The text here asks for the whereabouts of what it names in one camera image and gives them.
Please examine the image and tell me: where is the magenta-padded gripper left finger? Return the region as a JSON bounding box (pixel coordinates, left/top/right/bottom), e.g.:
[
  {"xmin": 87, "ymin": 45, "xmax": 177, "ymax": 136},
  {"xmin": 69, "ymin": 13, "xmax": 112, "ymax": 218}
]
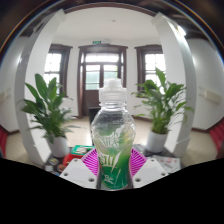
[{"xmin": 59, "ymin": 148, "xmax": 100, "ymax": 190}]

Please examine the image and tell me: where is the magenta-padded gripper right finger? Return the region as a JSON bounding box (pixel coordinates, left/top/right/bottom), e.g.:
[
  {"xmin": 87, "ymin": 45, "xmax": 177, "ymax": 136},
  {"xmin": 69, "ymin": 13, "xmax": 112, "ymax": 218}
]
[{"xmin": 127, "ymin": 148, "xmax": 169, "ymax": 190}]

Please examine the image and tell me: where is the clear green-labelled drink bottle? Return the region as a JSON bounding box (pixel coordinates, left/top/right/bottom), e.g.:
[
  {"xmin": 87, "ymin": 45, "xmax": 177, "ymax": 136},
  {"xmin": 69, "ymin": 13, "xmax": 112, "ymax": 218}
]
[{"xmin": 90, "ymin": 78, "xmax": 138, "ymax": 191}]

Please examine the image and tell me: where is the orange round badge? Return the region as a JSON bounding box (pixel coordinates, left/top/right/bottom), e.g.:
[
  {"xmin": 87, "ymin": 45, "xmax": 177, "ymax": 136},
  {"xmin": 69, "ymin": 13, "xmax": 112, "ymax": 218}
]
[{"xmin": 56, "ymin": 163, "xmax": 68, "ymax": 173}]

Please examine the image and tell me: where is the printed white booklet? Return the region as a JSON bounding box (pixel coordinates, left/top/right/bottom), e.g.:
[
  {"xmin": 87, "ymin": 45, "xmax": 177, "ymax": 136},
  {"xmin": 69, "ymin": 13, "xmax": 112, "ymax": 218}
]
[{"xmin": 151, "ymin": 154, "xmax": 183, "ymax": 174}]

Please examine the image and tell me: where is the green box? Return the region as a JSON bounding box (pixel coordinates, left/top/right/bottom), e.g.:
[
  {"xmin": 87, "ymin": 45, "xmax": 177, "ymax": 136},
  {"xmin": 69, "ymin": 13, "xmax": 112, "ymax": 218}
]
[{"xmin": 69, "ymin": 144, "xmax": 96, "ymax": 157}]

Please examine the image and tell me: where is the leafy plant in white pot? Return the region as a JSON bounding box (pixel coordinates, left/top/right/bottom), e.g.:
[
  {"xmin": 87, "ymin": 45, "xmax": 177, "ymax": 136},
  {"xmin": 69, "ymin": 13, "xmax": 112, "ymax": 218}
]
[
  {"xmin": 131, "ymin": 67, "xmax": 195, "ymax": 154},
  {"xmin": 20, "ymin": 73, "xmax": 79, "ymax": 158}
]

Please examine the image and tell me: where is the dark wooden double door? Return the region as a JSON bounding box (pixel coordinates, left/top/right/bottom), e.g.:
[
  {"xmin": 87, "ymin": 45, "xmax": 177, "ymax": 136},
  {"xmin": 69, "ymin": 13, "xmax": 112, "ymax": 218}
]
[{"xmin": 77, "ymin": 44, "xmax": 129, "ymax": 118}]

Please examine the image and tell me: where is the red carpeted staircase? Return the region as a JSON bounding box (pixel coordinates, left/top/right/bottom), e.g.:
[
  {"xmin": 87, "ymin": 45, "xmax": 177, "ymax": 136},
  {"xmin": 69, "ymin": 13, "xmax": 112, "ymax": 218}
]
[
  {"xmin": 209, "ymin": 124, "xmax": 224, "ymax": 154},
  {"xmin": 0, "ymin": 126, "xmax": 8, "ymax": 158}
]

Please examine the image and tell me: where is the white pillar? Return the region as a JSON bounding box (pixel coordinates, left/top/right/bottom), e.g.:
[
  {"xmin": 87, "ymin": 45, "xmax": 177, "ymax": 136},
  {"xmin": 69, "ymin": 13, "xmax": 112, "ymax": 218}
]
[
  {"xmin": 13, "ymin": 8, "xmax": 67, "ymax": 167},
  {"xmin": 151, "ymin": 12, "xmax": 198, "ymax": 158}
]

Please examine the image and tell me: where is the dark framed window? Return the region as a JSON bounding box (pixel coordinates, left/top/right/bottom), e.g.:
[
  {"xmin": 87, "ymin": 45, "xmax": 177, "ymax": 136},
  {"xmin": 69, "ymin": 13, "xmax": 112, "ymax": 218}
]
[
  {"xmin": 43, "ymin": 43, "xmax": 73, "ymax": 96},
  {"xmin": 134, "ymin": 44, "xmax": 167, "ymax": 91}
]

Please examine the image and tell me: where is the pillar lamp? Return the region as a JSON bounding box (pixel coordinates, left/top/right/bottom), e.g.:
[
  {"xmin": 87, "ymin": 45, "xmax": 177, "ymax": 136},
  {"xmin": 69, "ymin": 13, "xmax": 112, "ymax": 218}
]
[{"xmin": 176, "ymin": 24, "xmax": 188, "ymax": 37}]

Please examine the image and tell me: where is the white wall radiator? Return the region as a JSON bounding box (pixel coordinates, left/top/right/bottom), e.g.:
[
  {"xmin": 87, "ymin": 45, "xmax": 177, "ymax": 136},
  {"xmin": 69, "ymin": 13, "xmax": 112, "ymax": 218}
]
[
  {"xmin": 199, "ymin": 87, "xmax": 224, "ymax": 105},
  {"xmin": 0, "ymin": 88, "xmax": 13, "ymax": 104}
]

